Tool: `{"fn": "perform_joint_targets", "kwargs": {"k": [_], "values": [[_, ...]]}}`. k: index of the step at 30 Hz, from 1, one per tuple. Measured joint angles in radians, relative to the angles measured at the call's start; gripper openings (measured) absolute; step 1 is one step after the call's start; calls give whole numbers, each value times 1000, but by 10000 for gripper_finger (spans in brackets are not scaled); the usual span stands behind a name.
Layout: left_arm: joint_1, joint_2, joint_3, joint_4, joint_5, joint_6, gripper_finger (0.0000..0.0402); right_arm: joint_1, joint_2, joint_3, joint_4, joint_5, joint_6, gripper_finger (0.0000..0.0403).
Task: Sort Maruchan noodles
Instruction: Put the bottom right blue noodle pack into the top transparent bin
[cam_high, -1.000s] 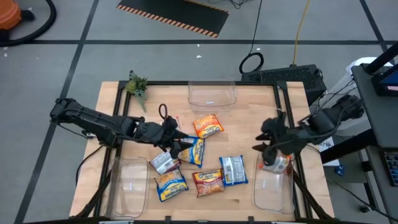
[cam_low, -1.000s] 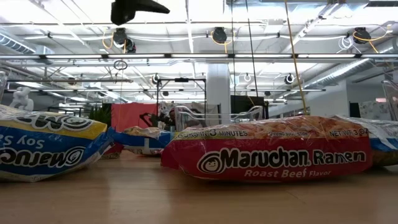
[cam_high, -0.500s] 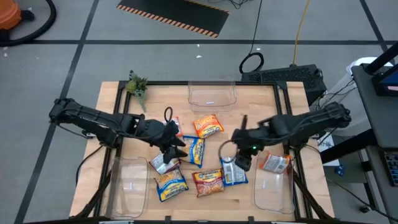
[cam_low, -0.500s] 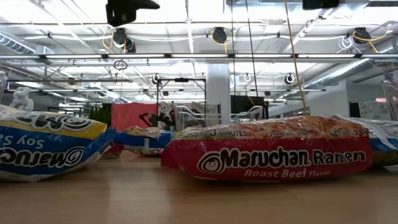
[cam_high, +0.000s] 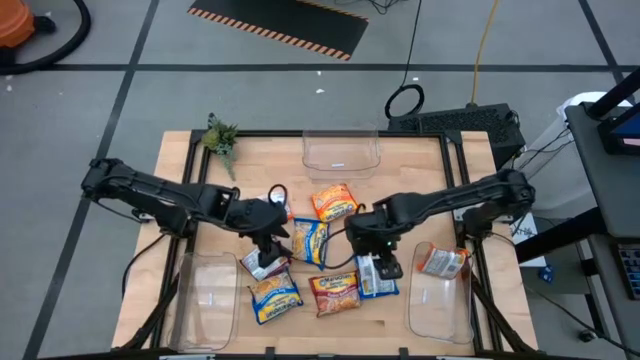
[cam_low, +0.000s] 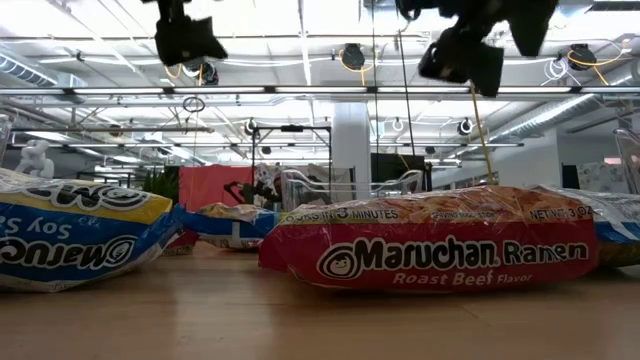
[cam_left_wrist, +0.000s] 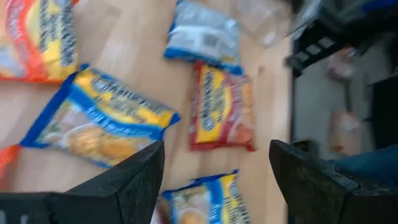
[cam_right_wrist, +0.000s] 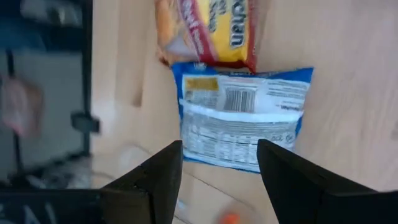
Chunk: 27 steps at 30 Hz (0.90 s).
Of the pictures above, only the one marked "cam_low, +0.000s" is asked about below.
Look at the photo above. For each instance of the green leafy plant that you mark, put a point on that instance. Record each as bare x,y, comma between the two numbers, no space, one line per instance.
162,187

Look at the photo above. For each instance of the small black ceiling reel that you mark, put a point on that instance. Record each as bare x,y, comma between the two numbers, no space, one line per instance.
250,127
465,126

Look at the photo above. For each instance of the patterned white screen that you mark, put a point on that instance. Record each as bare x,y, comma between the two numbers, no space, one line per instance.
600,177

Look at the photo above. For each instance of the black background robot arm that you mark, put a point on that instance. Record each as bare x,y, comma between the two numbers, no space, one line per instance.
255,192

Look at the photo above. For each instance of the red-orange partition panel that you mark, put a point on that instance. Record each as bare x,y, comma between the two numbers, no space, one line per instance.
210,185

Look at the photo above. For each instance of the black monitor panel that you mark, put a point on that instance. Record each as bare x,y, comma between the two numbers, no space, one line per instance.
395,167

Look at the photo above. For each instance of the white square pillar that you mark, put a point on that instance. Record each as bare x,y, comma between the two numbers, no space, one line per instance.
351,140

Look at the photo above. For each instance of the narrow black panel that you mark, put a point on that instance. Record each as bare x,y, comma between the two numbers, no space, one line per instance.
570,177

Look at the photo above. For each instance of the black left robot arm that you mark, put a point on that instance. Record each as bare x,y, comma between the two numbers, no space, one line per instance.
172,7

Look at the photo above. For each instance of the red roast beef ramen pack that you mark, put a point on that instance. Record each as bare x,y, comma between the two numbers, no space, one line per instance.
425,255

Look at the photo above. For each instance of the silver ceiling duct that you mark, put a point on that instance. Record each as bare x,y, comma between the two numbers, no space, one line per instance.
30,72
550,116

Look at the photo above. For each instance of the clear plastic bin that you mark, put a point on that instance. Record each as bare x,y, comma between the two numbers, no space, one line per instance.
295,197
4,135
631,160

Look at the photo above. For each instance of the long ceiling light bar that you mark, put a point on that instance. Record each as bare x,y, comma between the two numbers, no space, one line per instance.
320,90

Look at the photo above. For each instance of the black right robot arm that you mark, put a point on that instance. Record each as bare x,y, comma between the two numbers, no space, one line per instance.
535,20

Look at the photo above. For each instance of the blue soy sauce ramen pack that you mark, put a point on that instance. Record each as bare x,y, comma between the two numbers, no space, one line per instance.
75,240
620,220
225,227

